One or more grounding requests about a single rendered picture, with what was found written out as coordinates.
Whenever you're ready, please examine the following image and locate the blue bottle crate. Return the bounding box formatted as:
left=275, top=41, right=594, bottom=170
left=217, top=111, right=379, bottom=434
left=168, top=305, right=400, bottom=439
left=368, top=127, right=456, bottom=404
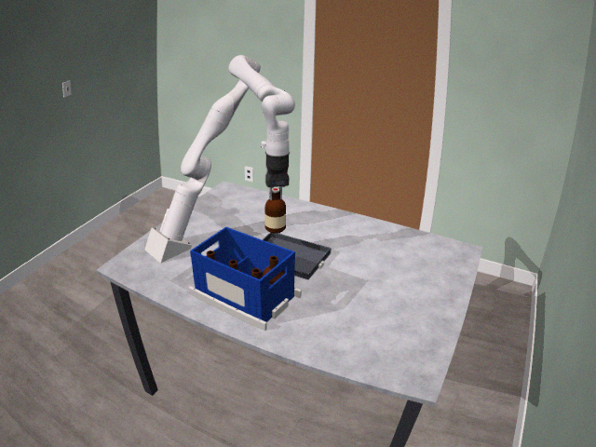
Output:
left=194, top=228, right=295, bottom=322

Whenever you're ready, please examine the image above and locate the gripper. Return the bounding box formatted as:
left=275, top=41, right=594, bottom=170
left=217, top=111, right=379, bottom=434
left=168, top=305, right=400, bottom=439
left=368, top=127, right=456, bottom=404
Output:
left=262, top=139, right=290, bottom=200

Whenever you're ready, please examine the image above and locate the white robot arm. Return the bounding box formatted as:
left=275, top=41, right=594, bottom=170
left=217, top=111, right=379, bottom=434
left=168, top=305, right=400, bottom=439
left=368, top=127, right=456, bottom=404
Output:
left=160, top=55, right=295, bottom=241

